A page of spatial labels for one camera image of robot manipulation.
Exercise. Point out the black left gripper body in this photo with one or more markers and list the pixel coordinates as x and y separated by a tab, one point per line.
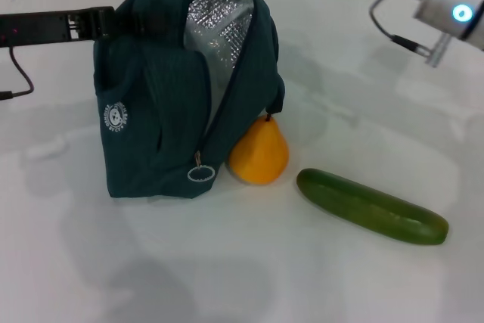
38	30

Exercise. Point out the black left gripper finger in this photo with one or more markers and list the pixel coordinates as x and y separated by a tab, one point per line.
102	22

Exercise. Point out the dark teal insulated lunch bag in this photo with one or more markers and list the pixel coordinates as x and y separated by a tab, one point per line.
151	111

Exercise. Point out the orange yellow pear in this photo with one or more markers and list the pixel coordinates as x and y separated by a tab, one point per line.
261	156

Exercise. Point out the green cucumber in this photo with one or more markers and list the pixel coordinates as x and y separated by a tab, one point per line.
370	209

